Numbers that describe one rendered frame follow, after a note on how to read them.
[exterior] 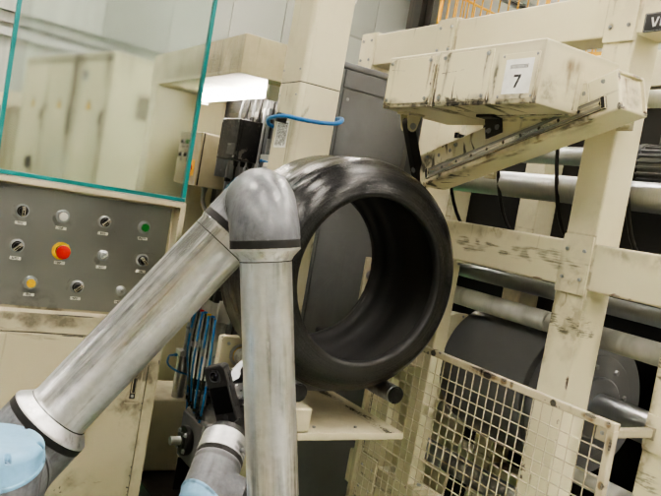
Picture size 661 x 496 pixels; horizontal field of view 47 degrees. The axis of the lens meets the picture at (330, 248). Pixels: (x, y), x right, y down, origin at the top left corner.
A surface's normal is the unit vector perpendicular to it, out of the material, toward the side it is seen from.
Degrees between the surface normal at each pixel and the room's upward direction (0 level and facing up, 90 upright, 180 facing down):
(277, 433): 84
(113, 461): 90
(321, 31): 90
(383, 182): 79
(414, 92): 90
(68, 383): 71
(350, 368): 101
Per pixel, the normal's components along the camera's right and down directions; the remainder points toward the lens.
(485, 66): -0.85, -0.12
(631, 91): 0.53, -0.18
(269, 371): 0.07, 0.03
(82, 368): -0.19, -0.32
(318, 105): 0.50, 0.14
